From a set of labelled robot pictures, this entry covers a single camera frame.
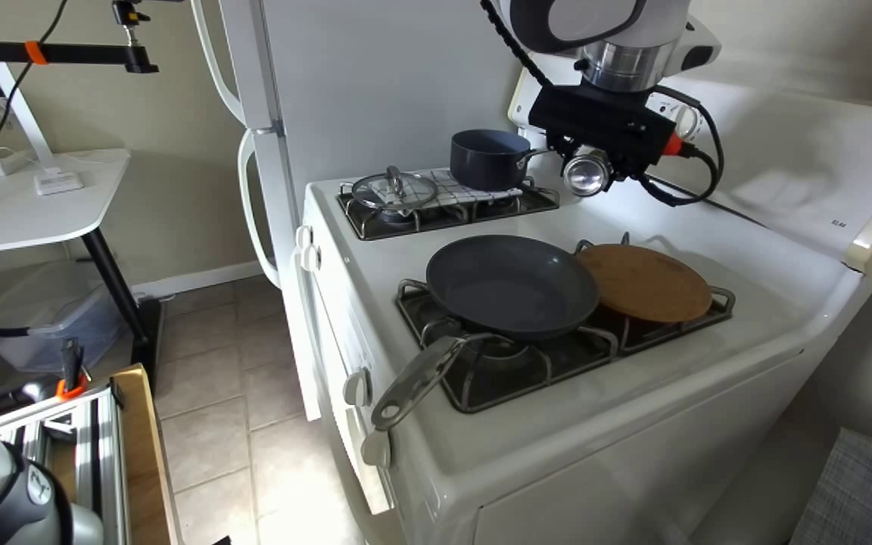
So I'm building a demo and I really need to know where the glass pot lid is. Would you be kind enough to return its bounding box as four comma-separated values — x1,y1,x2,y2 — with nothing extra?
347,163,442,219

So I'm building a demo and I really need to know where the white refrigerator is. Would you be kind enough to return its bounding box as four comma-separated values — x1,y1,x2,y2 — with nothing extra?
188,0,567,427

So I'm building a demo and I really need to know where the white gas stove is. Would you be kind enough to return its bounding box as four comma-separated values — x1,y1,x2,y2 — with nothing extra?
294,59,872,545

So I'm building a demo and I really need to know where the dark grey frying pan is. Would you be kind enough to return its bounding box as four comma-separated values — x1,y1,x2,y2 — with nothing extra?
368,232,603,436

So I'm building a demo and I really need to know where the dark blue saucepan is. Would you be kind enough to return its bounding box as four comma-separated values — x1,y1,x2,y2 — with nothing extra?
447,126,562,195

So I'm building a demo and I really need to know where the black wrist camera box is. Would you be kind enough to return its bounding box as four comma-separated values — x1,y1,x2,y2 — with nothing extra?
530,85,685,144

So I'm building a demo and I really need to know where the black bar with orange tape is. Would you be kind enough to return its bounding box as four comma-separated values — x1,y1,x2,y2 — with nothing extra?
0,37,160,85

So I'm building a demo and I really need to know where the black mount clamp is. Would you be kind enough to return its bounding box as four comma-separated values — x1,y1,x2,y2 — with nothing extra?
112,0,154,27

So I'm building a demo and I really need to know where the white checked dish towel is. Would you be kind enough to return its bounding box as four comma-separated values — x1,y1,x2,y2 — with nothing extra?
408,163,530,213

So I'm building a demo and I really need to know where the aluminium profile frame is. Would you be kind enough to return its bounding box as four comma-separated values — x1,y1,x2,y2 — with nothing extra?
0,388,130,545

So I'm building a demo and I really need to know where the black camera cable orange plug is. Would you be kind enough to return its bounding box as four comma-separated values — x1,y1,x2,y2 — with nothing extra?
642,85,728,208

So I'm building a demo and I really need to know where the white stand pole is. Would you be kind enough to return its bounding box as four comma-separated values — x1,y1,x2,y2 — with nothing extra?
0,0,55,163

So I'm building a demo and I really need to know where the grey woven mat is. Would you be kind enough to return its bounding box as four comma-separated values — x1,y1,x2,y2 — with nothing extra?
786,427,872,545

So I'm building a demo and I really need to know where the white stove burner knob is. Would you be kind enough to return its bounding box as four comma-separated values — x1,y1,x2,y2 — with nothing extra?
343,366,377,416
356,427,395,469
294,224,322,277

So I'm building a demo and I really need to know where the clear plastic storage bin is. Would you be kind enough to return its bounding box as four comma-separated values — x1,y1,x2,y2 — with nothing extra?
0,267,128,376

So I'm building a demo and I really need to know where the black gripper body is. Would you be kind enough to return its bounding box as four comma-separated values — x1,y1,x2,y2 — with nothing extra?
554,135,654,173

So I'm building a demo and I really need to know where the round brown cork trivet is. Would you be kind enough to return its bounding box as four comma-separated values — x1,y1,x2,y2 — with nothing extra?
573,243,719,327

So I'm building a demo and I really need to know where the wooden board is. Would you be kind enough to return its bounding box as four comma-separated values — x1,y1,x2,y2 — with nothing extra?
112,363,181,545

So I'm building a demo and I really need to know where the white table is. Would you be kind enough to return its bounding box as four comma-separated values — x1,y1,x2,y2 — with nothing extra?
0,148,160,388

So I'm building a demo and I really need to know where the small white box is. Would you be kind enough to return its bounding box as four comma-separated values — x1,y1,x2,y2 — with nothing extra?
33,163,86,197

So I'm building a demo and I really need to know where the black cast iron burner grate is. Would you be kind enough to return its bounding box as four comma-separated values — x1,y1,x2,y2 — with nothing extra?
334,163,567,243
390,239,740,419

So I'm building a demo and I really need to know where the orange handled clamp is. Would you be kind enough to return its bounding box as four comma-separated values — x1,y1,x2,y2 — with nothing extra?
55,337,97,403

